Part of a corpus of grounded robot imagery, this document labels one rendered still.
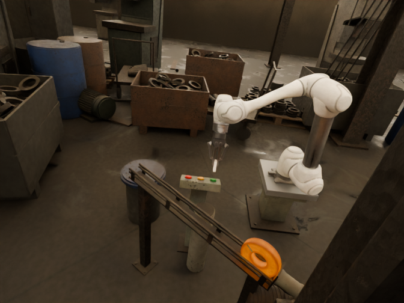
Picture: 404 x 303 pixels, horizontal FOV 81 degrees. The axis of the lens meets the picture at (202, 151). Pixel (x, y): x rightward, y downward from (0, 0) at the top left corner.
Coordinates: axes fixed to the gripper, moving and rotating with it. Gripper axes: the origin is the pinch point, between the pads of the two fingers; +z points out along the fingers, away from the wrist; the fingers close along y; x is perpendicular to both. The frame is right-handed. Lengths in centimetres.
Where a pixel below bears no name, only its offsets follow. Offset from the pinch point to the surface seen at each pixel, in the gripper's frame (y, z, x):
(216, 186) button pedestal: 2.0, 11.0, -5.1
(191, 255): -7, 58, -4
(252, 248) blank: 13, 15, -57
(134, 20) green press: -175, -189, 407
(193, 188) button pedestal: -10.7, 13.8, -5.1
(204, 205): -3.4, 21.6, -9.2
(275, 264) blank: 21, 18, -62
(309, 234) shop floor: 89, 58, 42
